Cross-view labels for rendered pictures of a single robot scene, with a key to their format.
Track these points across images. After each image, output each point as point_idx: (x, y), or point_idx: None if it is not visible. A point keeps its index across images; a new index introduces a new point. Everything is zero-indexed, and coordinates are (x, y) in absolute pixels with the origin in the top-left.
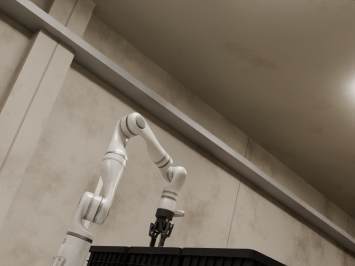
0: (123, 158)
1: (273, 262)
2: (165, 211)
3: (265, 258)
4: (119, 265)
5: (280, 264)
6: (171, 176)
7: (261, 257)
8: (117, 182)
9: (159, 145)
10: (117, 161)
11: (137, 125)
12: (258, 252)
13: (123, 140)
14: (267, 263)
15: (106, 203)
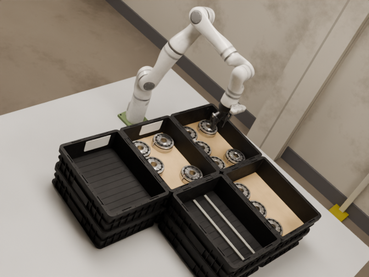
0: (170, 48)
1: (68, 162)
2: (219, 103)
3: (64, 156)
4: None
5: (72, 166)
6: None
7: (62, 153)
8: (159, 66)
9: (218, 41)
10: (164, 49)
11: (191, 20)
12: (60, 149)
13: (194, 29)
14: (65, 159)
15: (142, 79)
